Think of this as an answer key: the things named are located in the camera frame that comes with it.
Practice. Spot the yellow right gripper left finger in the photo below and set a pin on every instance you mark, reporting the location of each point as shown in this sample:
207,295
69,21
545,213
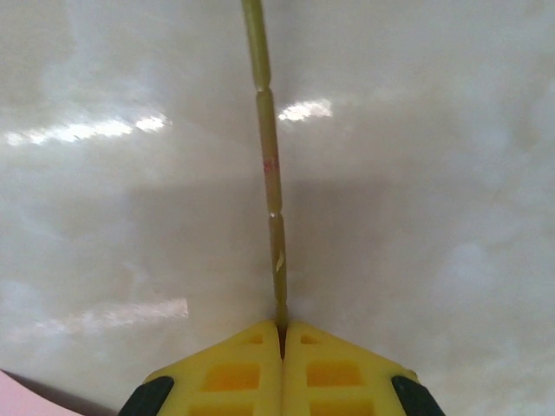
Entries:
225,377

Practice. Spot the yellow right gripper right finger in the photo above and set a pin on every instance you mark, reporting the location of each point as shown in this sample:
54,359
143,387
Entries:
338,377

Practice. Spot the peach artificial flower spray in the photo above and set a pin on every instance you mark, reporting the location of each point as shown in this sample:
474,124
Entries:
271,173

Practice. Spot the pink purple wrapping paper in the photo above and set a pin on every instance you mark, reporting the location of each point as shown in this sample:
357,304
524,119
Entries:
17,398

